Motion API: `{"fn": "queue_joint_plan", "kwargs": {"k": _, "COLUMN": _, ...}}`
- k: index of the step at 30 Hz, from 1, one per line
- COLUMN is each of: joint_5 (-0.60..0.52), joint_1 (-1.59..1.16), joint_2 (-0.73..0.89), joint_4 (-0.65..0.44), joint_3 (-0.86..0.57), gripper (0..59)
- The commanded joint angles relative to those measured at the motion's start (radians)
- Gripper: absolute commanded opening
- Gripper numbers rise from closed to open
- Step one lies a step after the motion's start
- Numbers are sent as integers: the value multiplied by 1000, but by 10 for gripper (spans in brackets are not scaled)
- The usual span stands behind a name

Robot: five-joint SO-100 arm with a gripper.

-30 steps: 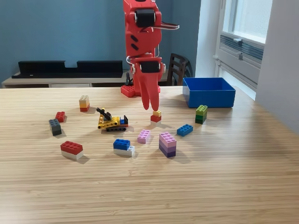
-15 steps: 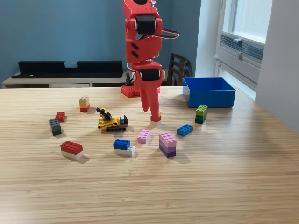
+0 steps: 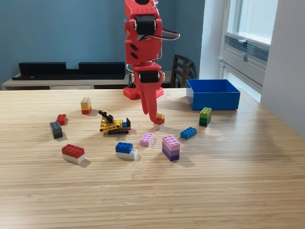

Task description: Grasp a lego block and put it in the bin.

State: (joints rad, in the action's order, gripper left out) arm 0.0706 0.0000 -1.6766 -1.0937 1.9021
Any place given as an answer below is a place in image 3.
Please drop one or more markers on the pink and purple brick stack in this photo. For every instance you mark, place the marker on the pink and purple brick stack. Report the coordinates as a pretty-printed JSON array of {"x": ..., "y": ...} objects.
[{"x": 171, "y": 149}]

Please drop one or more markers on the green brick stack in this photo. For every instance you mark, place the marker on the green brick stack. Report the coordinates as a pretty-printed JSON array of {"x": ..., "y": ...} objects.
[{"x": 205, "y": 117}]

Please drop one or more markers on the tan yellow red brick stack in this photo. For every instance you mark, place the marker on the tan yellow red brick stack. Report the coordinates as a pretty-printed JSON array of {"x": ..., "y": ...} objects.
[{"x": 85, "y": 105}]

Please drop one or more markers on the blue plastic bin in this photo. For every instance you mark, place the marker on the blue plastic bin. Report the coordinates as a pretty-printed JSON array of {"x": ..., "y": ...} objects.
[{"x": 214, "y": 101}]

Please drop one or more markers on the black table clamp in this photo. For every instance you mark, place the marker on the black table clamp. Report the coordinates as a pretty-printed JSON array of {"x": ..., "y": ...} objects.
[{"x": 131, "y": 82}]

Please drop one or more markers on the yellow red white brick stack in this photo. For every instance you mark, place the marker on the yellow red white brick stack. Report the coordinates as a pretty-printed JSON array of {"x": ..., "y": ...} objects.
[{"x": 160, "y": 121}]

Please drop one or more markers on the dark wooden chair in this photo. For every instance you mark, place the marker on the dark wooden chair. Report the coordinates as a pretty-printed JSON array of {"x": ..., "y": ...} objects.
[{"x": 181, "y": 69}]

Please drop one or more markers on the yellow toy digger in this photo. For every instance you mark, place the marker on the yellow toy digger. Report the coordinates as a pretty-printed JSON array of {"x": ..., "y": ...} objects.
[{"x": 114, "y": 125}]

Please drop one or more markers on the blue and white brick stack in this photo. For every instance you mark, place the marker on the blue and white brick stack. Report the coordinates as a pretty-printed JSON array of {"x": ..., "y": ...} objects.
[{"x": 124, "y": 149}]

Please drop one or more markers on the pale wooden sideboard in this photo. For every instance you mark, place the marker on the pale wooden sideboard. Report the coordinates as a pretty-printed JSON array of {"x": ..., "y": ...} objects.
[{"x": 71, "y": 83}]

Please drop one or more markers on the small red brick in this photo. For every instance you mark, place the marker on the small red brick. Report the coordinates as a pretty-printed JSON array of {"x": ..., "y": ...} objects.
[{"x": 61, "y": 119}]

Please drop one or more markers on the red and white brick stack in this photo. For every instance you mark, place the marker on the red and white brick stack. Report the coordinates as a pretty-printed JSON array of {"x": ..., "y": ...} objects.
[{"x": 72, "y": 152}]

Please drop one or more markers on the grey and dark brick stack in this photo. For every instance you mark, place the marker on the grey and dark brick stack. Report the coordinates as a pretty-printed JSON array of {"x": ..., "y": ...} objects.
[{"x": 56, "y": 131}]

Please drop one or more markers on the grey window vent grille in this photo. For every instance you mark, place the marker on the grey window vent grille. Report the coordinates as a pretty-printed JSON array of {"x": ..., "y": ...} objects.
[{"x": 252, "y": 48}]

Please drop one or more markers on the white window frame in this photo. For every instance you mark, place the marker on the white window frame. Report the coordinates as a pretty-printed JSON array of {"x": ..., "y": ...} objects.
[{"x": 238, "y": 71}]

